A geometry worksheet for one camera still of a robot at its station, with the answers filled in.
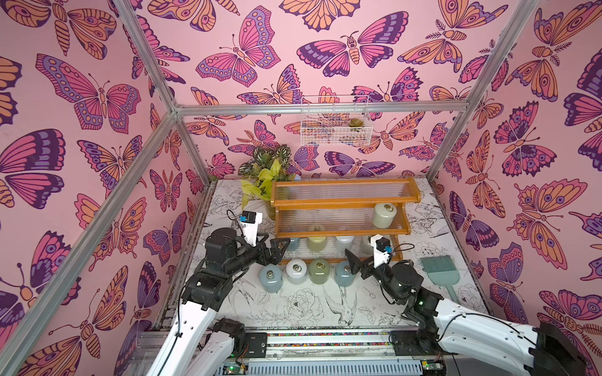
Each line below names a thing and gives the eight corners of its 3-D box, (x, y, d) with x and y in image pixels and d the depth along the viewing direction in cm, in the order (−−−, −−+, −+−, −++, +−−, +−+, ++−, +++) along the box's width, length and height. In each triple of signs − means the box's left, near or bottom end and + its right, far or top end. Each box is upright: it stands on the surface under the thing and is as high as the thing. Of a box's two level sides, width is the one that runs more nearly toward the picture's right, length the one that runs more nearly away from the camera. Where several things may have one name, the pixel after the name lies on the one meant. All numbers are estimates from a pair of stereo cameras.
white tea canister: (287, 285, 88) (285, 276, 81) (288, 268, 93) (286, 258, 86) (307, 285, 88) (307, 276, 81) (307, 268, 93) (307, 258, 86)
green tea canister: (309, 284, 89) (309, 274, 82) (309, 268, 93) (309, 258, 86) (329, 283, 89) (331, 274, 82) (328, 268, 93) (329, 258, 86)
